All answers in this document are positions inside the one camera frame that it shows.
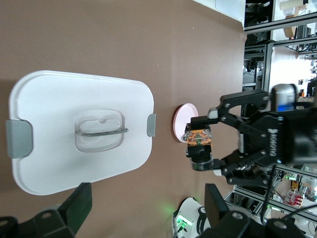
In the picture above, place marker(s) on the grey box latch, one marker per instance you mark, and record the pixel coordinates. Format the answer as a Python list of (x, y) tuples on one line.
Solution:
[(151, 125), (18, 138)]

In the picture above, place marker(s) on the pink round plate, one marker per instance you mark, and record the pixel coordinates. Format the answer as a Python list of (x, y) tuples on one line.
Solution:
[(180, 119)]

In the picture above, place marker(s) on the brown cardboard box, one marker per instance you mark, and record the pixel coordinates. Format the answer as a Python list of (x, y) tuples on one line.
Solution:
[(289, 32)]

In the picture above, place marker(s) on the orange black push-button switch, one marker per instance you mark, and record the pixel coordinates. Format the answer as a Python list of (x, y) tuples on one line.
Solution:
[(198, 151)]

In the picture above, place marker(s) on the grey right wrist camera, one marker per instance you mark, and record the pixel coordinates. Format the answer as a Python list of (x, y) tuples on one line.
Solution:
[(284, 99)]

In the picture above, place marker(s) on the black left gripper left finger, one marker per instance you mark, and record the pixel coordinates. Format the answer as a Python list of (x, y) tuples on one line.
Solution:
[(74, 208)]

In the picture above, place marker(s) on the white lidded storage box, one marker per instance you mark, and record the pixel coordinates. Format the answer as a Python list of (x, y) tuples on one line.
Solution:
[(49, 99)]

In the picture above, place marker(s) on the aluminium workbench frame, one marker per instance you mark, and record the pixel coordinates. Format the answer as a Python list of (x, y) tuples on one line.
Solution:
[(247, 194)]

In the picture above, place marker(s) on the aluminium shelving rack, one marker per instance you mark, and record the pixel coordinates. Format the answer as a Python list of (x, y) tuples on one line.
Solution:
[(268, 57)]

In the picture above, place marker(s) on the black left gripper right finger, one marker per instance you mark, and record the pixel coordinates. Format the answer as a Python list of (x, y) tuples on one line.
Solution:
[(223, 223)]

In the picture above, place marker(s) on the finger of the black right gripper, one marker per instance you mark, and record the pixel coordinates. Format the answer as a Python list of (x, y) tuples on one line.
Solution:
[(242, 106), (247, 168)]

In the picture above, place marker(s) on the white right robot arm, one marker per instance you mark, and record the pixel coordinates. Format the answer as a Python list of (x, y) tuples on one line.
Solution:
[(193, 215)]

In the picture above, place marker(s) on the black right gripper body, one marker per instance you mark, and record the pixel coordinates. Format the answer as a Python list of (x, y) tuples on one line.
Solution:
[(297, 138)]

